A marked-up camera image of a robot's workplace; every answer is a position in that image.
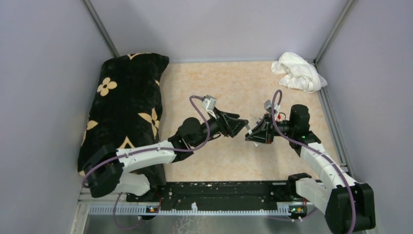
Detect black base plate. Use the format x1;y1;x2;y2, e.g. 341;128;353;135
126;180;310;211

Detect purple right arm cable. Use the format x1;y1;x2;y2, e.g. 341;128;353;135
264;89;357;234

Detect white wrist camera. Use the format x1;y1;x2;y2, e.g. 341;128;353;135
264;100;276;113
202;95;217;118

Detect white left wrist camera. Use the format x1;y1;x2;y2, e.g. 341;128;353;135
202;95;217;118

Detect aluminium corner post left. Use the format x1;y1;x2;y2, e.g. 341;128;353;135
82;0;120;58

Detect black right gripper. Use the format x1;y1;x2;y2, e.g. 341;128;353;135
245;113;295;144

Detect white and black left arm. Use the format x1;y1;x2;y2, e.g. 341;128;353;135
83;108;249;202

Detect slotted cable duct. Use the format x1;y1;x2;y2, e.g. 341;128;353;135
89;203;291;216

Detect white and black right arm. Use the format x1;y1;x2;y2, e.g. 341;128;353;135
245;101;376;234

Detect white crumpled cloth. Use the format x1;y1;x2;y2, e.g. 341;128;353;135
271;52;328;93

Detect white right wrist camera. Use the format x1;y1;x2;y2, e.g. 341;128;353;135
264;100;276;113

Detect white marker pen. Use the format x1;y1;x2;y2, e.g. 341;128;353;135
245;125;259;147

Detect aluminium corner post right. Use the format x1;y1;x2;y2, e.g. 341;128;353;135
313;0;358;68

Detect black floral blanket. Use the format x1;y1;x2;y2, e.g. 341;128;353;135
77;53;169;176

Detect aluminium corner post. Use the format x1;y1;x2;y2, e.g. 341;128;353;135
313;0;358;68
82;0;120;58

